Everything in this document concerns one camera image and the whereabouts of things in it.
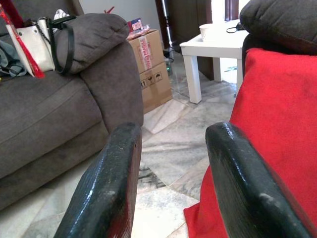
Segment black light stand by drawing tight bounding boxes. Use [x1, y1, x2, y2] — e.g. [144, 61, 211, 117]
[155, 0, 174, 50]

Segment cardboard box with red tape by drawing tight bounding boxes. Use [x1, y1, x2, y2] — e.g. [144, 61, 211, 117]
[126, 29, 165, 74]

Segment white side table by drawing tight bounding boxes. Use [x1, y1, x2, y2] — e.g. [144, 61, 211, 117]
[179, 19, 250, 104]

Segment grey fabric sofa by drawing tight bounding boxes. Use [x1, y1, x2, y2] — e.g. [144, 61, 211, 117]
[0, 0, 144, 211]

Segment blue grey cloth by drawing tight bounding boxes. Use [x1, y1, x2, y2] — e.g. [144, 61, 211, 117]
[0, 39, 27, 79]

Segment dark brown two-seat sofa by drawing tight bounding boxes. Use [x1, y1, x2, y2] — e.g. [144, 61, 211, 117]
[239, 0, 317, 77]

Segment white handbag with black strap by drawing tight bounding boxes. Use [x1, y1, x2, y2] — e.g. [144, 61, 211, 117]
[6, 15, 76, 75]

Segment dark wooden door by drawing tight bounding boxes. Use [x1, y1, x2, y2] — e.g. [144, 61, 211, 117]
[168, 0, 214, 81]

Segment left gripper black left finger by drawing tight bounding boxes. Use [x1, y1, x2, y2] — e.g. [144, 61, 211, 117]
[53, 121, 143, 238]

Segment red white package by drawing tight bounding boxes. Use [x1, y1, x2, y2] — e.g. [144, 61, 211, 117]
[126, 17, 151, 38]

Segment red pillow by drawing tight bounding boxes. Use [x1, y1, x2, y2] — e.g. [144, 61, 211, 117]
[183, 48, 317, 238]

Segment brown curtain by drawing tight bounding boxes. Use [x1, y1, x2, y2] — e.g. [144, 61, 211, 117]
[224, 0, 240, 22]

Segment black phone with cable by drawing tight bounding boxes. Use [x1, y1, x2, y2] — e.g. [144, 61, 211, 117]
[226, 21, 245, 34]

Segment white paper cup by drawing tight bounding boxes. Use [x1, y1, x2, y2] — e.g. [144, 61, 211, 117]
[199, 24, 214, 42]

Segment red tassel decoration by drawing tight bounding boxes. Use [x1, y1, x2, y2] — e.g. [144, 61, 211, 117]
[0, 0, 46, 79]

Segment cardboard box with handling symbols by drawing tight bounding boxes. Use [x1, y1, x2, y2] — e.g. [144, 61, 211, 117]
[138, 61, 173, 115]

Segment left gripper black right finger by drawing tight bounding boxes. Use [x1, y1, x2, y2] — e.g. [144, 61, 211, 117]
[205, 121, 315, 238]

